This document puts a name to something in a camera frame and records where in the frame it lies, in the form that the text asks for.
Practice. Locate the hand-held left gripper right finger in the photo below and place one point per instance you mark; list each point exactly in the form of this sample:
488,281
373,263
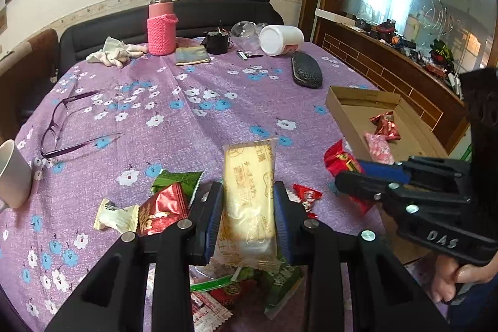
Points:
281,223

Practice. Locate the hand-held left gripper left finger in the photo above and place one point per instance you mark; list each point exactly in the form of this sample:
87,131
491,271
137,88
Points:
215,227

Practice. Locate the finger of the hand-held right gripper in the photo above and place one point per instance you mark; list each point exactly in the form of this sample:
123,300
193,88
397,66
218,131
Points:
362,184
383,170

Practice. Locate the red snack packet dark label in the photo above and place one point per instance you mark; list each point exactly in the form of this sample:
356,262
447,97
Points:
342,161

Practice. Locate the pale yellow snack packet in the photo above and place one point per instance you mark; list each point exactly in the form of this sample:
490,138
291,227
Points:
249,192

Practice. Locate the red foil packet gold print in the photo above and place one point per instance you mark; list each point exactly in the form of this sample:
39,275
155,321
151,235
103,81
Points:
163,207

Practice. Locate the cardboard box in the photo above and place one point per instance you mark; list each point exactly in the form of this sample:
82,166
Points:
412,122

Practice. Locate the dark green snack packet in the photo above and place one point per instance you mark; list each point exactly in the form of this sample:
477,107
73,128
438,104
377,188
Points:
183,180

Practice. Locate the white red printed snack packet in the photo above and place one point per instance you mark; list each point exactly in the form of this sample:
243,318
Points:
208,310

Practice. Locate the person's right forearm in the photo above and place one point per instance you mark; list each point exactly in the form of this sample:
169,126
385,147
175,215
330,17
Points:
474,308

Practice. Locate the person's right hand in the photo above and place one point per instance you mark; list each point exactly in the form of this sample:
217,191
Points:
443,279

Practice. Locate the pink snack packet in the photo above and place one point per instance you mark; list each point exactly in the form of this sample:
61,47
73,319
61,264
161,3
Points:
379,149

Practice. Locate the small red candy wrapper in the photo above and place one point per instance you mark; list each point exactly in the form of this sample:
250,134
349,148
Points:
305,196

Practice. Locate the crinkled red foil snack packet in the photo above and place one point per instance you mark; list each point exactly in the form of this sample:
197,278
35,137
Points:
387,128

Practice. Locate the green and white snack packet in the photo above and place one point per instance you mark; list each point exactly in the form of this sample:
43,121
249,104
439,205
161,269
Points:
282,287

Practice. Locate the cream white snack packet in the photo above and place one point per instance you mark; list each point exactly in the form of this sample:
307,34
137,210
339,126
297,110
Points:
116,217

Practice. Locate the wooden partition with glass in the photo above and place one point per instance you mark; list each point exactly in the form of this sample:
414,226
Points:
389,59

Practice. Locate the black eyeglasses case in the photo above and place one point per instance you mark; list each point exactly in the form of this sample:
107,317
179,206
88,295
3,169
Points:
307,69

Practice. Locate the clutter of small household things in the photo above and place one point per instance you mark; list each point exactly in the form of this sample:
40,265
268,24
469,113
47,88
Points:
439,52

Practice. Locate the white flat box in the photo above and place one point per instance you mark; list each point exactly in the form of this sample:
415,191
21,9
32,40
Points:
330,15

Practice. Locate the white plastic jar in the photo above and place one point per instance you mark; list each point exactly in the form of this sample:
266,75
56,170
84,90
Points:
278,40

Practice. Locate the small nail clipper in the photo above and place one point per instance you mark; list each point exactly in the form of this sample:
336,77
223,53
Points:
245,54

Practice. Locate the clear glass cup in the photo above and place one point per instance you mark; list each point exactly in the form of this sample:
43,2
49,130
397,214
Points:
253,42

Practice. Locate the black cup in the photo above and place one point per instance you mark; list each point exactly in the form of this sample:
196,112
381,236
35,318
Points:
216,42

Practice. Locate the purple framed eyeglasses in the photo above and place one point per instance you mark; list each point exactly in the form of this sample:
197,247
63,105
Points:
54,129

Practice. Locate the crumpled clear plastic container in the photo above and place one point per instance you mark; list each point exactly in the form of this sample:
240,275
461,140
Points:
241,28

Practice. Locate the white cloth gloves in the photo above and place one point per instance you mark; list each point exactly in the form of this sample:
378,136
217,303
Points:
113,52

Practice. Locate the pink thermos with knitted sleeve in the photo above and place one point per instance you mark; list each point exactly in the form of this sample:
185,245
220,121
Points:
161,28

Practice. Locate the white mug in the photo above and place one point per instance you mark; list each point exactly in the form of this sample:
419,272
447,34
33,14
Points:
13,176

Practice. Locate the black leather sofa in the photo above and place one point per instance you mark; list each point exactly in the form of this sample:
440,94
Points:
116,22

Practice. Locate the brown chair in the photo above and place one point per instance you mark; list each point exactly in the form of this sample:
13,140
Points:
35,59

